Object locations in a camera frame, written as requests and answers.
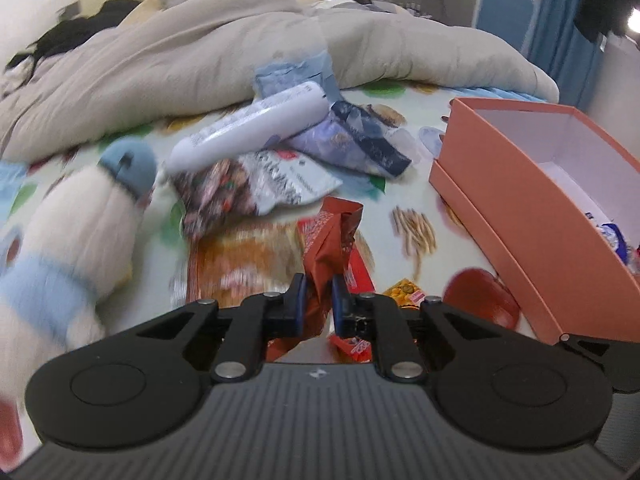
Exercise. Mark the white tube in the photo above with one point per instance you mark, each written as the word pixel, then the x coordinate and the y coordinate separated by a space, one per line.
pixel 255 127

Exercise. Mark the green snack packet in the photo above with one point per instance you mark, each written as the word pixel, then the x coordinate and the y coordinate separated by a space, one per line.
pixel 235 265

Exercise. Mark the striped cloth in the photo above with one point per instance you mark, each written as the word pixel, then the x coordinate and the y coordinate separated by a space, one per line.
pixel 410 8

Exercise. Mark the blue curtain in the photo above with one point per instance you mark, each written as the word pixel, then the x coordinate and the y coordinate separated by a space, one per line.
pixel 565 30

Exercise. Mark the red object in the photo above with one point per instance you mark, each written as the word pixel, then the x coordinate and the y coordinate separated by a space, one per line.
pixel 9 432

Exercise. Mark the orange cardboard box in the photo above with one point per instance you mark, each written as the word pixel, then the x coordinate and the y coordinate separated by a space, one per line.
pixel 495 200

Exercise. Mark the purple and navy snack packet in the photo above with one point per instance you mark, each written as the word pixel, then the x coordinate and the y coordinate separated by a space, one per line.
pixel 360 137

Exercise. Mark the grey duvet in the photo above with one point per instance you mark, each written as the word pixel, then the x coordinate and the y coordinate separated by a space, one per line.
pixel 200 60

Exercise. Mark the yellow pillow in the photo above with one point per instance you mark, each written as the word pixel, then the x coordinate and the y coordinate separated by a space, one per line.
pixel 145 10

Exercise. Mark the yellow snack packet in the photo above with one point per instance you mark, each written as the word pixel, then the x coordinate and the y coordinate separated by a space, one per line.
pixel 405 294

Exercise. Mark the white plush duck toy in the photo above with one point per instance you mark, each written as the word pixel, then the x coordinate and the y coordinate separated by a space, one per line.
pixel 85 240

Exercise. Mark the dark red snack packet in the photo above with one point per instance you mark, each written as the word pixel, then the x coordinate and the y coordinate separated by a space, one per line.
pixel 327 245

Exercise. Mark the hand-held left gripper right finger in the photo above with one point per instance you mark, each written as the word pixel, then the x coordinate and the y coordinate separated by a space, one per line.
pixel 340 305

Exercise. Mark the blue and white snack packet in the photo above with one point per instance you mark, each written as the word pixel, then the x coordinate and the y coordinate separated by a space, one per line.
pixel 612 240

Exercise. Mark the orange-red snack packet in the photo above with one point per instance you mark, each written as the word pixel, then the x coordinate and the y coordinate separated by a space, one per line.
pixel 361 272

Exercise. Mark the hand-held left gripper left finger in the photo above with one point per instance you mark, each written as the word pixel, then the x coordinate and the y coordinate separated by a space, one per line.
pixel 300 302

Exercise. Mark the blue chair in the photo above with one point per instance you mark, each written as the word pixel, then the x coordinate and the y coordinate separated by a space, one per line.
pixel 502 15

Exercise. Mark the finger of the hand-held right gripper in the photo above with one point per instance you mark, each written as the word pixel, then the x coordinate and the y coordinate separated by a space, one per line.
pixel 617 367

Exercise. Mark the black clothes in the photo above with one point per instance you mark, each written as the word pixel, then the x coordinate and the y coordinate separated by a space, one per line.
pixel 65 30

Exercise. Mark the brown and white snack packet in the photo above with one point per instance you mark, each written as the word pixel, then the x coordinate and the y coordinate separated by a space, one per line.
pixel 240 190

